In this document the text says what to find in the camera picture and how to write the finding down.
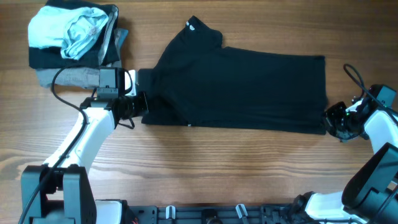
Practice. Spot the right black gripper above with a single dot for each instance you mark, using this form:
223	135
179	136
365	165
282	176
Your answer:
329	117

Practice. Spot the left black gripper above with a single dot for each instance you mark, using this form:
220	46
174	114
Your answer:
143	107

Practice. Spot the black t-shirt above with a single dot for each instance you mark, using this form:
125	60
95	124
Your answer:
200	82

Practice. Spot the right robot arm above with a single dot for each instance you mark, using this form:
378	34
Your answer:
366	197

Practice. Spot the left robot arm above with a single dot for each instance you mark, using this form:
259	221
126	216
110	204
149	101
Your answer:
58	191

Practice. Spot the grey folded garment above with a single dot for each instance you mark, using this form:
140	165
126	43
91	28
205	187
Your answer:
82	77

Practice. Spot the black folded garment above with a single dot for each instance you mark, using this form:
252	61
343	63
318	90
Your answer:
102	53

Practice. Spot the light blue folded garment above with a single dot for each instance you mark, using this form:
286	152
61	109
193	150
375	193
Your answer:
74	31

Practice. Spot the left white rail clip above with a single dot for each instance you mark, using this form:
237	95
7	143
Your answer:
170	212

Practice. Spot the white rail clip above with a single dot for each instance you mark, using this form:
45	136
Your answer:
242	212
170	212

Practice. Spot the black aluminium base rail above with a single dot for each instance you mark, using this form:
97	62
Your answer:
264	214

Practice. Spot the right white rail clip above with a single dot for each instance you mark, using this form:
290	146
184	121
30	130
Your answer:
242	212

